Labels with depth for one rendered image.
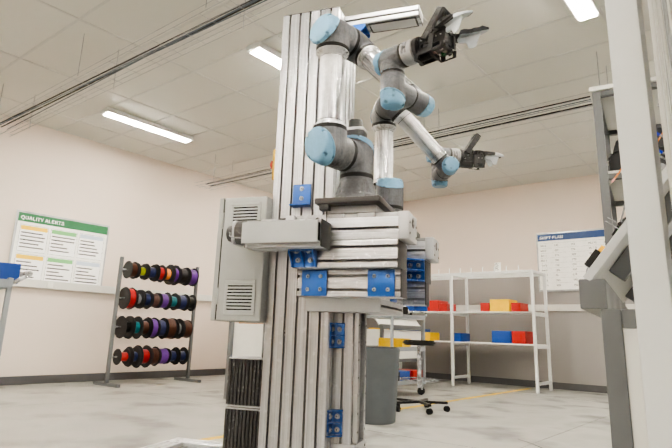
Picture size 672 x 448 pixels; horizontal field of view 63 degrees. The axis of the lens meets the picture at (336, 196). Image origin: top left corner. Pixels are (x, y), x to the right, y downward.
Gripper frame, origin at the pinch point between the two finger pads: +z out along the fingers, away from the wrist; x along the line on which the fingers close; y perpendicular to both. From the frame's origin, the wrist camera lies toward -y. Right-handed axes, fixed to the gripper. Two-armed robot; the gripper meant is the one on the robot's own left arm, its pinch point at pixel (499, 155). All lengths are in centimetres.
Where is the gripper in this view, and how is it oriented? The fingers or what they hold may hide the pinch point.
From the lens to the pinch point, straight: 274.6
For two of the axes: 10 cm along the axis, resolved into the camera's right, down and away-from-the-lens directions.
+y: -0.5, 9.9, -1.1
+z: 9.9, 0.6, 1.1
